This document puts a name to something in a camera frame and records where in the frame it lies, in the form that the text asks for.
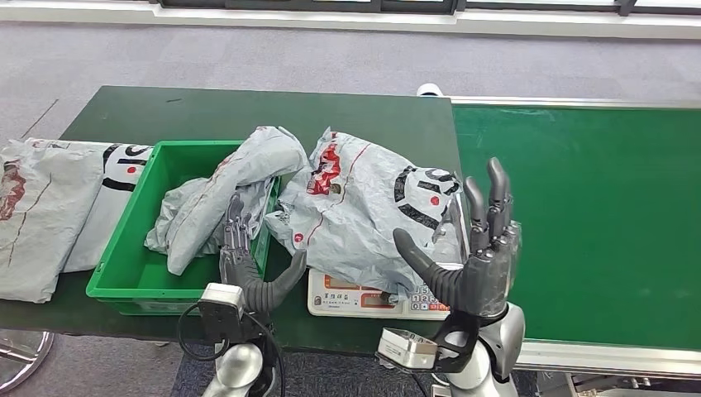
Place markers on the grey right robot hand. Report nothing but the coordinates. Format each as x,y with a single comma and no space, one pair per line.
482,279

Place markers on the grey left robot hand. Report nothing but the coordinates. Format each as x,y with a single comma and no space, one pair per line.
249,285

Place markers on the small grey parcel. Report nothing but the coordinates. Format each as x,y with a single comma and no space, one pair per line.
170,219

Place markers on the long grey parcel red stripe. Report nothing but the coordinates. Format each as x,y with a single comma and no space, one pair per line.
263,159

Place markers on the grey parcel red black print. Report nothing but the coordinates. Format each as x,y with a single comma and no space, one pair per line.
361,219

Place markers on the green conveyor belt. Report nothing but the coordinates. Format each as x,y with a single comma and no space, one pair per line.
602,219

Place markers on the white scale with steel tray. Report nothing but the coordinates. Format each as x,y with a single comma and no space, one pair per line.
350,298

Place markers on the green plastic crate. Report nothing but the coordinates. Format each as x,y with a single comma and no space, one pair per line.
126,274

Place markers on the white bag black print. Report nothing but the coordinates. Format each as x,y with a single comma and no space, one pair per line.
109,219

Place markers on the large grey bag red print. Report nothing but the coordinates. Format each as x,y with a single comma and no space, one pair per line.
44,219

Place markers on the white window sill ledge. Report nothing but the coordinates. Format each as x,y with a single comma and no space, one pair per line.
350,23

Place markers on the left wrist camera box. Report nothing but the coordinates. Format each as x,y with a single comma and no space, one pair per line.
219,309

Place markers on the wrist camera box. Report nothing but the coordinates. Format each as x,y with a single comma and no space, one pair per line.
219,309
408,348

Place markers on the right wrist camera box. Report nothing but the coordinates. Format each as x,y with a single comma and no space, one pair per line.
408,348

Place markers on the dark window frame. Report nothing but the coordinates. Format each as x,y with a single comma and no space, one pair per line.
328,4

